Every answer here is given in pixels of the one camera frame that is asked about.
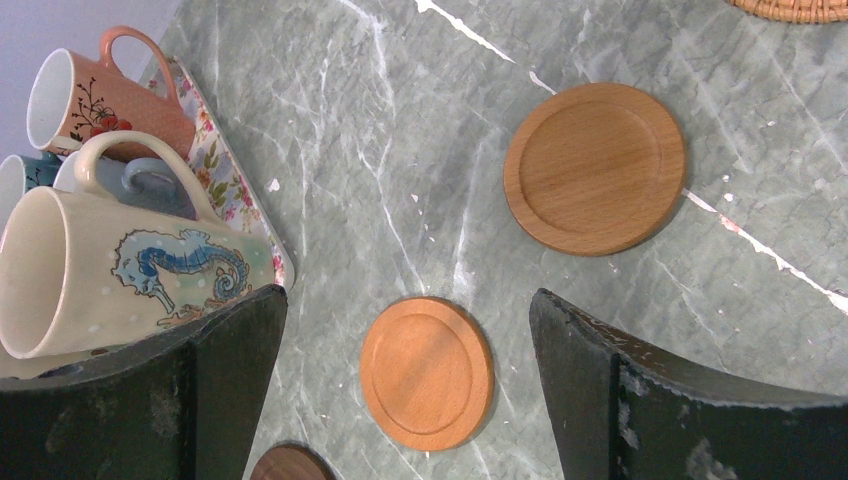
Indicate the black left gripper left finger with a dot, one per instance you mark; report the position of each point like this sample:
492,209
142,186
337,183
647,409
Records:
182,404

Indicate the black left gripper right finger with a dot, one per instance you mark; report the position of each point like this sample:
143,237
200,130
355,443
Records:
623,408

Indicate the dark walnut wooden coaster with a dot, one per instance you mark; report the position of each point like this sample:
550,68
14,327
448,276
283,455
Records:
291,462

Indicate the light wooden coaster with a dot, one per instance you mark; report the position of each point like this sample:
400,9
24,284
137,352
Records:
427,373
595,169

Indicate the woven rattan coaster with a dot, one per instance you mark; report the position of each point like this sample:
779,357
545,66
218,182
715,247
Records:
796,11

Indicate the cream seahorse mug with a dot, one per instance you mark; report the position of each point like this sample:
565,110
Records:
81,271

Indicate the cream coral pattern mug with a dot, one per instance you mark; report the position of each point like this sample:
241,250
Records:
32,367

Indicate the floral serving tray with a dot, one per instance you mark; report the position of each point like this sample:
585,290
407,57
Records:
219,171

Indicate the small light blue mug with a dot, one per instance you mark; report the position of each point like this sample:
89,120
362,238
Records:
147,184

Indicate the teal blue mug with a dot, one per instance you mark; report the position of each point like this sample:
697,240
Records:
19,174

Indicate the orange floral mug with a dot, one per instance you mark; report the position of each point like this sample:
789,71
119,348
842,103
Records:
74,98

